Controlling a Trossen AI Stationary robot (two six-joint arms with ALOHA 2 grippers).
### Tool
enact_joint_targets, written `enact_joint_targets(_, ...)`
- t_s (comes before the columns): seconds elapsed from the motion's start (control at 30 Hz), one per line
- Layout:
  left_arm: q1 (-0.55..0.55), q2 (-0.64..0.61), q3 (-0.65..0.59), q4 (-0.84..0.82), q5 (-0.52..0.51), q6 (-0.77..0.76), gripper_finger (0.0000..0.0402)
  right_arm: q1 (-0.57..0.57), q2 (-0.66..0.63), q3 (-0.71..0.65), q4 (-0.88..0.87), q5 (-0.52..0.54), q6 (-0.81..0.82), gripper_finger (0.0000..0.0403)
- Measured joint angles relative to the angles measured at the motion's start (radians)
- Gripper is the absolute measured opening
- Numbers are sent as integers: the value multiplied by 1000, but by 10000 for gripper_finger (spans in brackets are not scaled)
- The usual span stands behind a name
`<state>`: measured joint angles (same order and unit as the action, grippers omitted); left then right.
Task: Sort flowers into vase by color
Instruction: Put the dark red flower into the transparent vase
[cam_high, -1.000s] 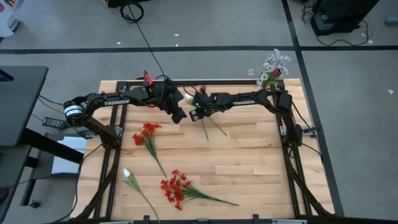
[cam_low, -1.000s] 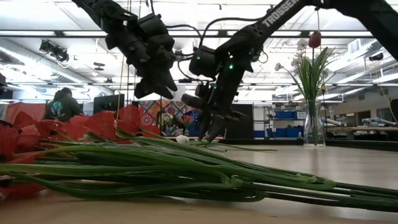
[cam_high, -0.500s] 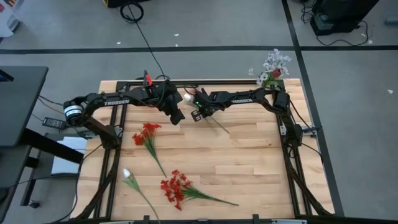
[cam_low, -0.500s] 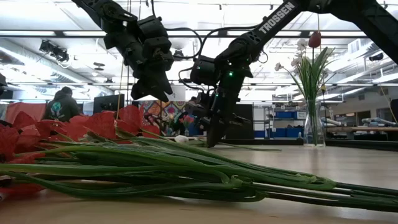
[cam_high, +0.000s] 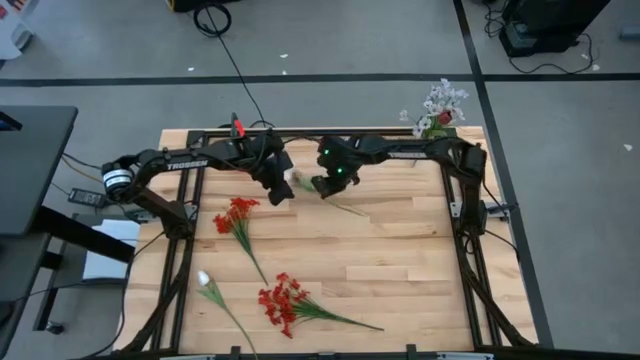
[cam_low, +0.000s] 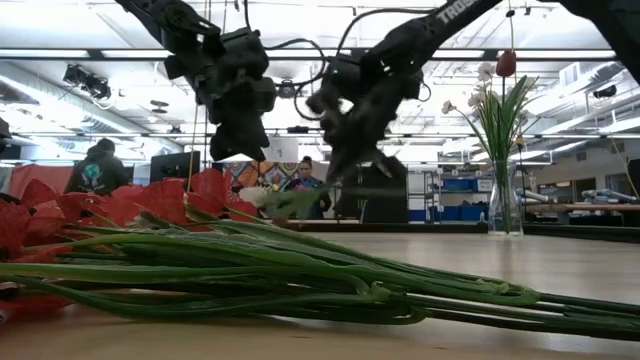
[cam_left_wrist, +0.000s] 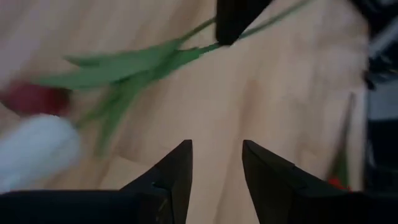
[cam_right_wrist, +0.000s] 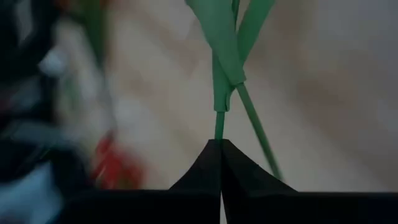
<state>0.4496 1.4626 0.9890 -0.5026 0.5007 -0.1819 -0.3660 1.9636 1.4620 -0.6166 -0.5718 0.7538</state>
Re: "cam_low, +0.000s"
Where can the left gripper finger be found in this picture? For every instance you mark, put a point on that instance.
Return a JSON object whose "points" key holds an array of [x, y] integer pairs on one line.
{"points": [[256, 140], [225, 145]]}

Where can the red blossom spray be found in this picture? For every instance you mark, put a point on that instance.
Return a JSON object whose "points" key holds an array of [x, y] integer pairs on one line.
{"points": [[165, 197], [12, 225]]}

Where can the shelf with blue bins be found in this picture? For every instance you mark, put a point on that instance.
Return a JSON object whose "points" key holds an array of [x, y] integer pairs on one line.
{"points": [[460, 213]]}

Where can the black cabinet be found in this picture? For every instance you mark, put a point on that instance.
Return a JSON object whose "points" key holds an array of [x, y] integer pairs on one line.
{"points": [[385, 200]]}

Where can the pale blue equipment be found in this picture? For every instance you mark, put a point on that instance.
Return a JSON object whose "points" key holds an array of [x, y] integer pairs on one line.
{"points": [[532, 195], [607, 196]]}

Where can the red tulip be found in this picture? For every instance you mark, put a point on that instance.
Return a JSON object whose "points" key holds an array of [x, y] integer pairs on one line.
{"points": [[395, 314], [506, 64]]}

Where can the clear glass vase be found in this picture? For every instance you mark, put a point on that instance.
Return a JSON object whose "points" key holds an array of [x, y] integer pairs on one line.
{"points": [[515, 210]]}

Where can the black monitor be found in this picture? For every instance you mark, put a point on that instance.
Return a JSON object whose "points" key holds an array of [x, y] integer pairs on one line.
{"points": [[175, 165]]}

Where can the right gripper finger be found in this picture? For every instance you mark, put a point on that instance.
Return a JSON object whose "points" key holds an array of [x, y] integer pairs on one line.
{"points": [[381, 162], [345, 162]]}

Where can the white and red flowers in vase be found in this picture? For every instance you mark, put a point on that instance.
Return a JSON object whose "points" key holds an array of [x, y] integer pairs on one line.
{"points": [[485, 71]]}

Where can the ceiling air vent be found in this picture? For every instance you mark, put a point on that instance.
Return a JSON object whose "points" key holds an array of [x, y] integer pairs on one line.
{"points": [[570, 75]]}

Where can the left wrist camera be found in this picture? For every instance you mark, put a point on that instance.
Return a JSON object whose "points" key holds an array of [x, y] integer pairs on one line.
{"points": [[245, 52]]}

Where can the long ceiling light bar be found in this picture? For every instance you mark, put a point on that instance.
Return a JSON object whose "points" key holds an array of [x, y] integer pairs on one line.
{"points": [[50, 53], [450, 135]]}

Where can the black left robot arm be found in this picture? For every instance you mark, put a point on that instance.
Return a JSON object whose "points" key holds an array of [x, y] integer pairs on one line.
{"points": [[165, 17]]}

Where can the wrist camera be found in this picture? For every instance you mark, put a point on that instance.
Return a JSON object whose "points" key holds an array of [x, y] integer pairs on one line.
{"points": [[245, 52], [350, 75]]}

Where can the black ceiling camera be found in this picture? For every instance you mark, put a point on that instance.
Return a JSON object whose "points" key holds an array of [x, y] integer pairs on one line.
{"points": [[286, 89], [87, 80], [605, 91]]}

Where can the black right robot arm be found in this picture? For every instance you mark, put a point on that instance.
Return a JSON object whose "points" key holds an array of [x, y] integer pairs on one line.
{"points": [[435, 22]]}

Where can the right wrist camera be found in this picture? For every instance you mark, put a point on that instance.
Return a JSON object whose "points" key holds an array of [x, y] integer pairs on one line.
{"points": [[350, 75]]}

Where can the red partition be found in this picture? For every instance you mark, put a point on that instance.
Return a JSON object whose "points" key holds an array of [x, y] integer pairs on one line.
{"points": [[50, 172]]}

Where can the white tulip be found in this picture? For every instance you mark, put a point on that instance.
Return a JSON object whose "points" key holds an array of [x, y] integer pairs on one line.
{"points": [[252, 195]]}

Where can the colourful patterned wall hanging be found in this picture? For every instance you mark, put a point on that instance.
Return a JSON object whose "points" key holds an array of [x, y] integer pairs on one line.
{"points": [[260, 172]]}

